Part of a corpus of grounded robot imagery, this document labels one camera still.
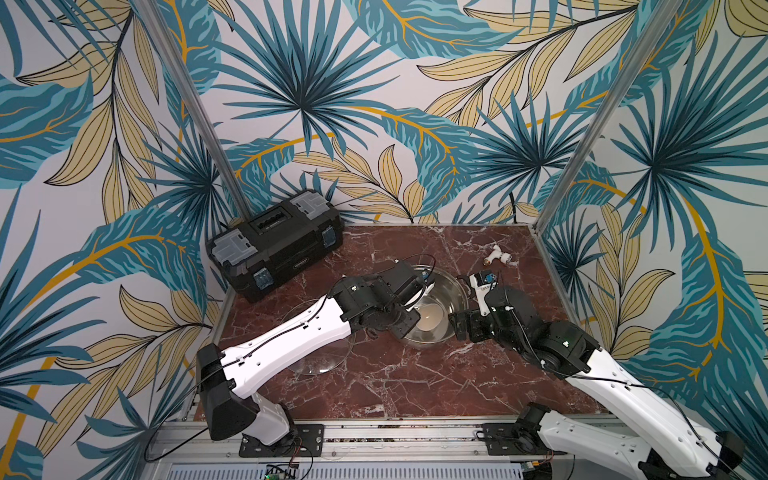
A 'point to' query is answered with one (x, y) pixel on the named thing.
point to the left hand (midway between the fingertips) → (404, 319)
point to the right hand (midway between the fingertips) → (466, 310)
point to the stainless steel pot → (447, 293)
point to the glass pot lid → (328, 359)
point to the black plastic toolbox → (276, 244)
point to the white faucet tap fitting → (505, 257)
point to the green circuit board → (275, 476)
